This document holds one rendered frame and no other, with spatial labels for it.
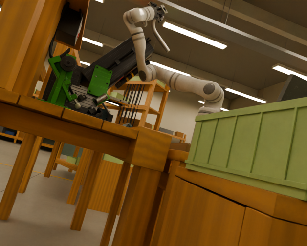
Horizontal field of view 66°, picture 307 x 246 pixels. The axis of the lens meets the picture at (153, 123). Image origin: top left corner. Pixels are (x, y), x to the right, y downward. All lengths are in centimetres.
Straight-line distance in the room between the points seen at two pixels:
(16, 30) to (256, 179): 83
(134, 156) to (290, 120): 58
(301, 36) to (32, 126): 625
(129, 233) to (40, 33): 100
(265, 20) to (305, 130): 577
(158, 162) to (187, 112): 1033
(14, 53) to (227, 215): 78
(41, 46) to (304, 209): 122
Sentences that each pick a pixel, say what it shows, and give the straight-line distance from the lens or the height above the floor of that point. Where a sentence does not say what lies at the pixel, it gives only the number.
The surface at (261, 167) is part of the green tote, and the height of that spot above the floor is 83.
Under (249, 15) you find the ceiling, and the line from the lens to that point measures 602.
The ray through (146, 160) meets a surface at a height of 78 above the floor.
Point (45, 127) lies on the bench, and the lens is 94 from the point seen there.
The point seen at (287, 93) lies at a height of 100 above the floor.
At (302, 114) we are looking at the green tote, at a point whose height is 93.
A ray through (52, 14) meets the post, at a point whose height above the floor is 134.
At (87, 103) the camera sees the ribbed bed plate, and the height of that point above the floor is 101.
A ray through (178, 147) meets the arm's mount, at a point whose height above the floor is 87.
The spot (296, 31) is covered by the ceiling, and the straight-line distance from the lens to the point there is 661.
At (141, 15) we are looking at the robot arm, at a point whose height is 151.
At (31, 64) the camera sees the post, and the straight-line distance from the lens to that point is 130.
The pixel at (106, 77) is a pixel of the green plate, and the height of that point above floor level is 121.
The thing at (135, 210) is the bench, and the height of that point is 59.
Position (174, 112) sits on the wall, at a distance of 1102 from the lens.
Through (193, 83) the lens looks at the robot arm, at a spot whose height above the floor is 119.
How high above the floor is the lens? 79
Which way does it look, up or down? 8 degrees up
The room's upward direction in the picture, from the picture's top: 15 degrees clockwise
